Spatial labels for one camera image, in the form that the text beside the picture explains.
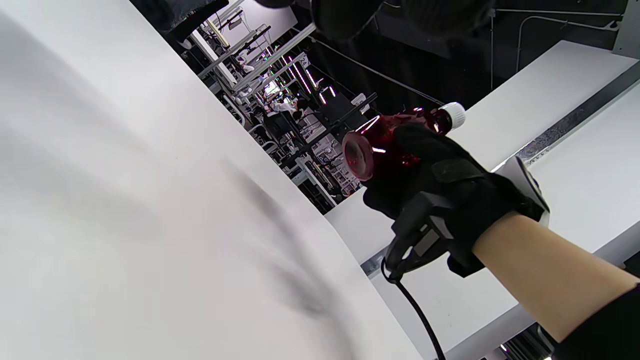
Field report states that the black sleeve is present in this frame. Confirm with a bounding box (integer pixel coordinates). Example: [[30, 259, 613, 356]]
[[550, 284, 640, 360]]

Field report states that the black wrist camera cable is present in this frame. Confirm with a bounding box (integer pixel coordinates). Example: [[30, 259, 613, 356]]
[[380, 257, 447, 360]]

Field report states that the person's right hand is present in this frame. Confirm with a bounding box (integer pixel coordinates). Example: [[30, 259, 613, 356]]
[[362, 122, 546, 278]]

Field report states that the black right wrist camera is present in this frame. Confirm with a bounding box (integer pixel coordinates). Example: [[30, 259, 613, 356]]
[[384, 192, 455, 278]]

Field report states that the person's left hand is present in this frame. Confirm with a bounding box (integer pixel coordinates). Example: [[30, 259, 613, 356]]
[[255, 0, 497, 42]]

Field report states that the person's right forearm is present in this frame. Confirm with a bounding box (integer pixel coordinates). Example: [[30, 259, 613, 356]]
[[472, 210, 640, 343]]

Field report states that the red plastic bottle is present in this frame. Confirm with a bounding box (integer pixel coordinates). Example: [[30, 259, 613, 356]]
[[341, 102, 467, 182]]

